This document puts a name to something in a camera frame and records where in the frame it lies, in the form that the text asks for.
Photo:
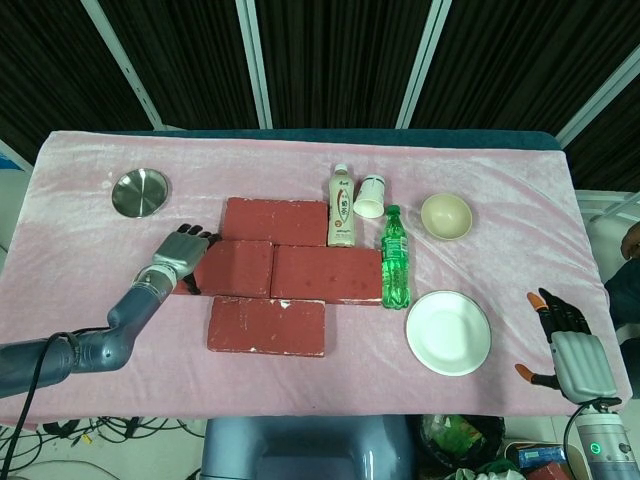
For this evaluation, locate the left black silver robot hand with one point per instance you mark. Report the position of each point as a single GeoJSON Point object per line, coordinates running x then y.
{"type": "Point", "coordinates": [180, 250]}

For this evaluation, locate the left blue grey robot arm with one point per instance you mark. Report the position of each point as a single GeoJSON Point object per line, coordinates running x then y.
{"type": "Point", "coordinates": [115, 330]}

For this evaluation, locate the pink velvet tablecloth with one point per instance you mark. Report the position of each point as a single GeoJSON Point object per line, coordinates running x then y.
{"type": "Point", "coordinates": [310, 385]}

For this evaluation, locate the red block on floor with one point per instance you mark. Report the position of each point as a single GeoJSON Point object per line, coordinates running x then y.
{"type": "Point", "coordinates": [547, 471]}

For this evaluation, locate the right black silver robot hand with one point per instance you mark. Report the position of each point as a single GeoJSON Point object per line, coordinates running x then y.
{"type": "Point", "coordinates": [582, 367]}

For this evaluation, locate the beige bowl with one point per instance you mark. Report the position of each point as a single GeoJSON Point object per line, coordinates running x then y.
{"type": "Point", "coordinates": [446, 217]}

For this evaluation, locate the white paper cup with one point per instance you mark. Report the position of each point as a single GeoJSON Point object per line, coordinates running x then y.
{"type": "Point", "coordinates": [371, 197]}

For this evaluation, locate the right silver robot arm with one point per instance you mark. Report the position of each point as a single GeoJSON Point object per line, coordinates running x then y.
{"type": "Point", "coordinates": [602, 445]}

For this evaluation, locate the teal padded table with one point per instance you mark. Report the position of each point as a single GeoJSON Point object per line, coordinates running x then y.
{"type": "Point", "coordinates": [350, 136]}

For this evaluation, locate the person in dark clothes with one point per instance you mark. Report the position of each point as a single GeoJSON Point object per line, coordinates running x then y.
{"type": "Point", "coordinates": [627, 300]}

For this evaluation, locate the white green plastic bag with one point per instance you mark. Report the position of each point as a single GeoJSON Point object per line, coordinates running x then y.
{"type": "Point", "coordinates": [492, 472]}

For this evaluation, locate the white round plate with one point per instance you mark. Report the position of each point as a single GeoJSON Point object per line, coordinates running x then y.
{"type": "Point", "coordinates": [447, 332]}

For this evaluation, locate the red brick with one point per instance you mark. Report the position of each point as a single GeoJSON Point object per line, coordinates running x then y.
{"type": "Point", "coordinates": [275, 222]}
{"type": "Point", "coordinates": [325, 272]}
{"type": "Point", "coordinates": [235, 267]}
{"type": "Point", "coordinates": [267, 327]}

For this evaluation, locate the green plastic soda bottle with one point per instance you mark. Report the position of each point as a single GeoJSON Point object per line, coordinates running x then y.
{"type": "Point", "coordinates": [396, 265]}

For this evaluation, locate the round steel dish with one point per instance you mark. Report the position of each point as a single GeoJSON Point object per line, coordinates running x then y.
{"type": "Point", "coordinates": [140, 194]}

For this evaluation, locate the white frame post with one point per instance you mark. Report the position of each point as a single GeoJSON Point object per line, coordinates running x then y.
{"type": "Point", "coordinates": [127, 65]}
{"type": "Point", "coordinates": [422, 65]}
{"type": "Point", "coordinates": [255, 65]}
{"type": "Point", "coordinates": [600, 95]}

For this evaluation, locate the blue white sign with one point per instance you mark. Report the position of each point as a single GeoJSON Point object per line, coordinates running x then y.
{"type": "Point", "coordinates": [7, 160]}

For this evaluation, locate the white metal rack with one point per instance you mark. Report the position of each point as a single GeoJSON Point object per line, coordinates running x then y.
{"type": "Point", "coordinates": [607, 202]}

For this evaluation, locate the milk tea bottle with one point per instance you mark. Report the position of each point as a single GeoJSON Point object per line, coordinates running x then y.
{"type": "Point", "coordinates": [342, 210]}

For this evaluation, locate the blue box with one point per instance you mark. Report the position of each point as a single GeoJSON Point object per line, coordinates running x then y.
{"type": "Point", "coordinates": [537, 454]}

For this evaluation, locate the blue grey robot torso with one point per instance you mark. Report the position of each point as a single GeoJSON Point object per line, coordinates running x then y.
{"type": "Point", "coordinates": [305, 450]}

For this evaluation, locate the black curtain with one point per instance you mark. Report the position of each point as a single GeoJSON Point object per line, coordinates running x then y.
{"type": "Point", "coordinates": [340, 60]}

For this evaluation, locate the black lined trash bin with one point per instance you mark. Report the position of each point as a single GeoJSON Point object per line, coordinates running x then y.
{"type": "Point", "coordinates": [460, 435]}

